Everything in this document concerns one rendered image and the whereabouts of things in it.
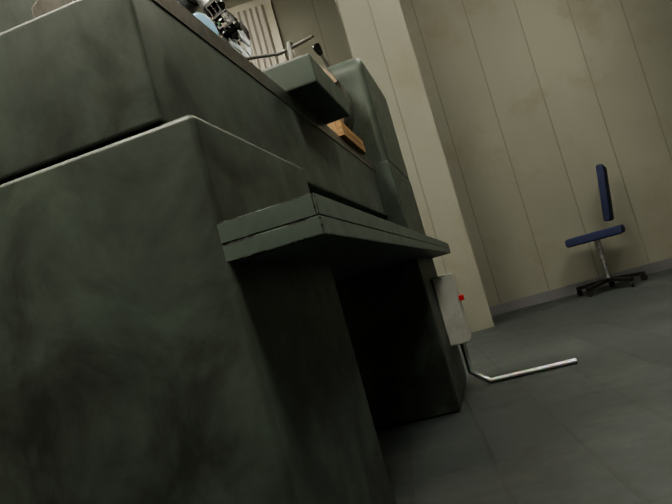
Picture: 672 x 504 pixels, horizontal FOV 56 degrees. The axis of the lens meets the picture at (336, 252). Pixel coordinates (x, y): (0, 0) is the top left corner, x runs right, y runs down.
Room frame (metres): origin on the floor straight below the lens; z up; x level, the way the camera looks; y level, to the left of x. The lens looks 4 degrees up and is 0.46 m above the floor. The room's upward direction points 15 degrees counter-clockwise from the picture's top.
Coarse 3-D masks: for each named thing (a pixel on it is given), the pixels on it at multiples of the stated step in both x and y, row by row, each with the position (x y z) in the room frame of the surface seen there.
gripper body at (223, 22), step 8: (216, 0) 2.01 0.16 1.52; (208, 8) 2.01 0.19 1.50; (216, 8) 2.02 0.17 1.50; (208, 16) 2.05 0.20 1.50; (216, 16) 1.99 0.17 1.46; (224, 16) 1.99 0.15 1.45; (232, 16) 2.00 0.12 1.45; (216, 24) 2.01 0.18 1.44; (224, 24) 2.01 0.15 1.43; (232, 24) 1.99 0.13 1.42; (224, 32) 2.01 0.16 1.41; (232, 32) 2.04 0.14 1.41
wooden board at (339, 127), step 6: (330, 126) 1.61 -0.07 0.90; (336, 126) 1.61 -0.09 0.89; (342, 126) 1.61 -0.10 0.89; (336, 132) 1.61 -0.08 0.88; (342, 132) 1.60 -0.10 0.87; (348, 132) 1.68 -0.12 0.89; (348, 138) 1.66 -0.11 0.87; (354, 138) 1.75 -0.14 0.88; (354, 144) 1.74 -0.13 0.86; (360, 144) 1.83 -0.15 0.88; (360, 150) 1.84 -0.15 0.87
